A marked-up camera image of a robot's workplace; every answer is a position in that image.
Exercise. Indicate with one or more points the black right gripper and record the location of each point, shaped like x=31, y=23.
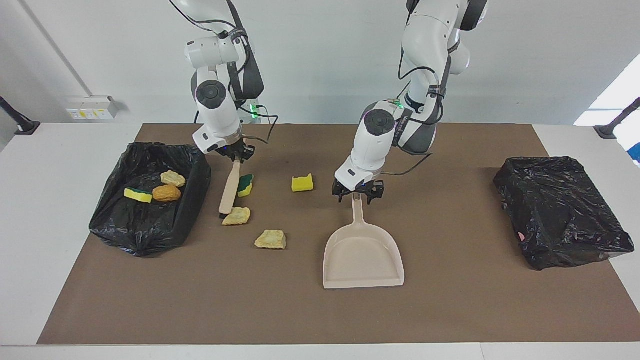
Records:
x=237, y=150

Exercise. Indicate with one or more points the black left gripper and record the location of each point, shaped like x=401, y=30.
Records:
x=357, y=186

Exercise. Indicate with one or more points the green yellow sponge piece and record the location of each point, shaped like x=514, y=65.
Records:
x=246, y=185

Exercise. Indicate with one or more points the beige hand brush black bristles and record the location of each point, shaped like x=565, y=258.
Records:
x=230, y=190

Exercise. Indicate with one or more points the beige sponge chunk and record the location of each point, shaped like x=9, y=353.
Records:
x=237, y=216
x=270, y=240
x=173, y=178

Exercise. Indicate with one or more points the beige plastic dustpan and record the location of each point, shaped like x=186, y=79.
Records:
x=362, y=260

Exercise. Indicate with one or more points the brown bread roll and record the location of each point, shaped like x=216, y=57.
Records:
x=166, y=193

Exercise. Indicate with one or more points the yellow green sponge wedge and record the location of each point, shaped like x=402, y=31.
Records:
x=137, y=195

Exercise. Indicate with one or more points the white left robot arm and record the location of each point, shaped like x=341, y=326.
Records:
x=375, y=145

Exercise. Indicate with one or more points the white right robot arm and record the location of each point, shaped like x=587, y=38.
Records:
x=215, y=115

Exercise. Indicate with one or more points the black bag lined bin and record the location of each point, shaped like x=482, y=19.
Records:
x=560, y=215
x=150, y=230

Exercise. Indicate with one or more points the brown table mat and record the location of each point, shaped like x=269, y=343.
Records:
x=300, y=310

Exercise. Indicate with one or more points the black pole stand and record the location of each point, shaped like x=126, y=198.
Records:
x=607, y=131
x=27, y=127

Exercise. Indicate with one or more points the blue object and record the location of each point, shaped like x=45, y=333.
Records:
x=636, y=154

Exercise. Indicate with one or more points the white wall socket box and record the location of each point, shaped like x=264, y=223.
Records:
x=92, y=112

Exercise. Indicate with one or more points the white wall conduit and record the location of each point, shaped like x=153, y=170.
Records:
x=55, y=47

